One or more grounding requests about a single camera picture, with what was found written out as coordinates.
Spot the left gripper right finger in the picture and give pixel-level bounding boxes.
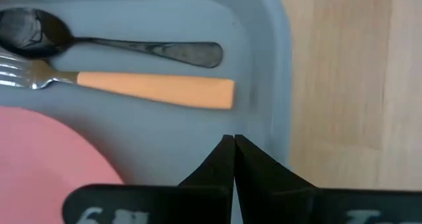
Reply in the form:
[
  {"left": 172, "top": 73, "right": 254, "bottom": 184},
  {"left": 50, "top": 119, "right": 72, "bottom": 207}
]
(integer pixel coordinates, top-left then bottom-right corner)
[{"left": 235, "top": 134, "right": 317, "bottom": 224}]

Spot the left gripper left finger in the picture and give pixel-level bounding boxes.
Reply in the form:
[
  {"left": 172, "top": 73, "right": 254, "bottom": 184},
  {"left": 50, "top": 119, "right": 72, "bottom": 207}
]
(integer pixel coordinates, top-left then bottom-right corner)
[{"left": 177, "top": 134, "right": 235, "bottom": 224}]

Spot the fork with peach handle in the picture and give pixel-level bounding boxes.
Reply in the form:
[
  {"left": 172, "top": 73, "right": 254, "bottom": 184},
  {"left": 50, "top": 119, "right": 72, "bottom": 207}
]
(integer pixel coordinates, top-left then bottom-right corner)
[{"left": 0, "top": 51, "right": 235, "bottom": 110}]

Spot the pink round plate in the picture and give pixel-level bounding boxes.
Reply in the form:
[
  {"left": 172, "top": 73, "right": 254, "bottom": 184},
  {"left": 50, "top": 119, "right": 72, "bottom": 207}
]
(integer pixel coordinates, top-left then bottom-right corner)
[{"left": 0, "top": 105, "right": 125, "bottom": 224}]

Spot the dark metal spoon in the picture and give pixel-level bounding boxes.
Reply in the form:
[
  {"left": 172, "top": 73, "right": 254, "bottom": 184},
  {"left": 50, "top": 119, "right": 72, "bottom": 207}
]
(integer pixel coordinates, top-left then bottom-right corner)
[{"left": 0, "top": 7, "right": 224, "bottom": 69}]

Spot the grey-blue plastic tray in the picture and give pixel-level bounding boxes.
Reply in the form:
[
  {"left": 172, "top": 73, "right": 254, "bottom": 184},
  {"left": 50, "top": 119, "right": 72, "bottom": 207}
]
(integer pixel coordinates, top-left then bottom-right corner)
[{"left": 0, "top": 0, "right": 293, "bottom": 224}]

